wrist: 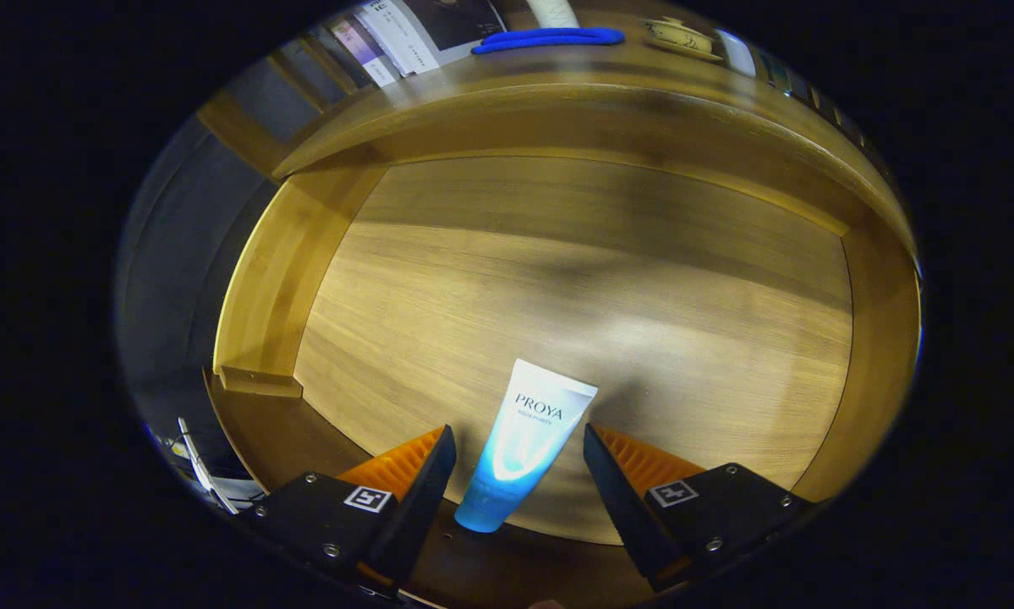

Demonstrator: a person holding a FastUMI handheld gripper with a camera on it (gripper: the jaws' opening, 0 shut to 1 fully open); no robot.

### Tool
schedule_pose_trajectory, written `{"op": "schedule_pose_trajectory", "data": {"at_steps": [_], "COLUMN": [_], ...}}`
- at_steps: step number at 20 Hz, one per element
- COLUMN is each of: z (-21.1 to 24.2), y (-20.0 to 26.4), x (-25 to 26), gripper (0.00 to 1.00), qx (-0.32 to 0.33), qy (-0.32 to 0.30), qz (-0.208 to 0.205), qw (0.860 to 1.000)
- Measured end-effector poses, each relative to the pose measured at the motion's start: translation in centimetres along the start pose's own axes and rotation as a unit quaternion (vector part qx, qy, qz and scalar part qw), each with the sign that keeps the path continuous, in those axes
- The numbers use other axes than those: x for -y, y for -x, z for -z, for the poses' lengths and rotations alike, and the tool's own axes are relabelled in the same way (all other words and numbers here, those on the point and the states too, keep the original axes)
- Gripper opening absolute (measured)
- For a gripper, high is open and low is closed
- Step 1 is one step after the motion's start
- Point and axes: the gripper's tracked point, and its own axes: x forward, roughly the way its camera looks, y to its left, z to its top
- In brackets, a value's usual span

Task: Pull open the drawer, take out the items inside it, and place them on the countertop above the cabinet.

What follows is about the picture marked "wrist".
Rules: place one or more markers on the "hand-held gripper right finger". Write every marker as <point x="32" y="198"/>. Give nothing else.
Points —
<point x="621" y="507"/>

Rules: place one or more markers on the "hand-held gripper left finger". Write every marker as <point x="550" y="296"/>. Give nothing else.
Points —
<point x="418" y="503"/>

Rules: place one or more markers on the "blue white cosmetic tube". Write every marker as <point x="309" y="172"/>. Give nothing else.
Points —
<point x="523" y="440"/>

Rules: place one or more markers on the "wooden drawer with black knob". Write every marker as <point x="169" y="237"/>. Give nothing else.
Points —
<point x="557" y="296"/>

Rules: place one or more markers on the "wooden cabinet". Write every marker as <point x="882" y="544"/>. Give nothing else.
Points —
<point x="244" y="135"/>

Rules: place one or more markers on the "wooden countertop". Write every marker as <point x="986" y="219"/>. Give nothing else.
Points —
<point x="557" y="72"/>

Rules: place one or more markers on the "purple spine book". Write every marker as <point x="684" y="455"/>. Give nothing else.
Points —
<point x="363" y="51"/>

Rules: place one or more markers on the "teal bottle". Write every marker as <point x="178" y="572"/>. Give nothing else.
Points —
<point x="775" y="72"/>

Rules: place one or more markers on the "white bottle with blue cap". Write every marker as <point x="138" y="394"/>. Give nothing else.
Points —
<point x="737" y="52"/>

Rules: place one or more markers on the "blue folded cloth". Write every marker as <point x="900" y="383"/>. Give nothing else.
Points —
<point x="549" y="38"/>

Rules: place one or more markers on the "yellow ceramic lidded teacup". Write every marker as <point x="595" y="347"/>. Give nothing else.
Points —
<point x="680" y="35"/>

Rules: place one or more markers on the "white book with portrait cover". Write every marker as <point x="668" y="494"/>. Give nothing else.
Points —
<point x="439" y="25"/>

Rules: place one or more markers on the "white pump bottle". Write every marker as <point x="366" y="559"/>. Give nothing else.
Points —
<point x="553" y="13"/>

